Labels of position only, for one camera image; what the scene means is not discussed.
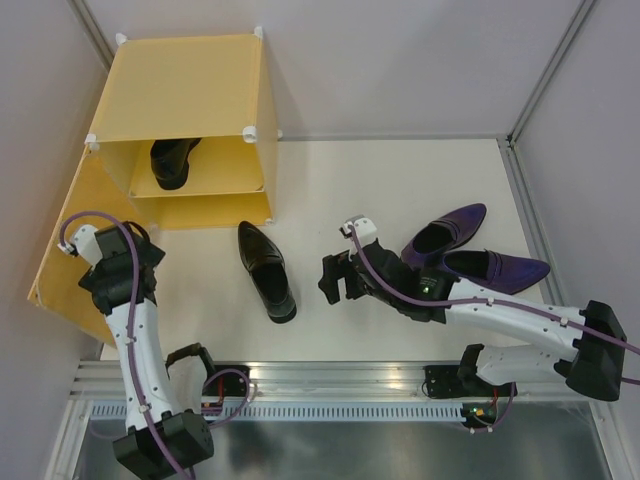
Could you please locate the purple loafer upper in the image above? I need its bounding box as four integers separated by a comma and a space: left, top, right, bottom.
400, 203, 487, 270

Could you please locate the right aluminium frame profile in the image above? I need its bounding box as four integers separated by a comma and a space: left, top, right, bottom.
497, 0, 640, 480

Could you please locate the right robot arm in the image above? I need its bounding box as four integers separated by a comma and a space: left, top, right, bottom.
318, 242, 626, 402

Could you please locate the purple cable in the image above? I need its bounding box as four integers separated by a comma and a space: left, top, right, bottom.
346, 223, 640, 436
58, 210, 251, 480

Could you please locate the purple loafer lower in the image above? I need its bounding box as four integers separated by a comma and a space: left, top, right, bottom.
437, 250, 551, 295

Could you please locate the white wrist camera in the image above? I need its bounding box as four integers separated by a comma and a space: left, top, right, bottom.
339, 215, 378, 248
58, 224, 103, 267

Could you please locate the purple loafer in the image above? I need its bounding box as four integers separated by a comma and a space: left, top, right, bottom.
400, 203, 487, 270
437, 250, 551, 295

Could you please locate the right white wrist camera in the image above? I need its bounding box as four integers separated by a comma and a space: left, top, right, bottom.
339, 215, 378, 248

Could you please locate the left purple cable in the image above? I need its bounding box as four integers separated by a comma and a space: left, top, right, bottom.
58, 210, 251, 480

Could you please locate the yellow shoe cabinet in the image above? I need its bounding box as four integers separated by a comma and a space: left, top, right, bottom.
86, 28, 280, 230

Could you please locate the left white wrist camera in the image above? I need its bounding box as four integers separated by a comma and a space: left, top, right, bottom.
58, 224, 103, 267

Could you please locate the left aluminium frame post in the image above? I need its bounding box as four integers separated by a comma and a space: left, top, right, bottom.
67, 0, 114, 70

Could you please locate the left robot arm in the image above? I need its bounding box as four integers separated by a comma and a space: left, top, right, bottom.
72, 223, 218, 479

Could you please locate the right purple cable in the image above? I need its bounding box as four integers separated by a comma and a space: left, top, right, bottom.
346, 223, 640, 436

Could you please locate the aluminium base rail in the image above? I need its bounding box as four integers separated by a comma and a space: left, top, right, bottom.
69, 360, 616, 401

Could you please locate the black pointed loafer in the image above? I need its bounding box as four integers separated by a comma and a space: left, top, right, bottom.
237, 221, 297, 324

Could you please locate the black leather shoe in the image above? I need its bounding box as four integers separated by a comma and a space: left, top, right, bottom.
150, 138, 201, 191

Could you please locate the white slotted cable duct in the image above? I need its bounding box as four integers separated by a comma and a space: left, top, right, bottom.
89, 403, 464, 422

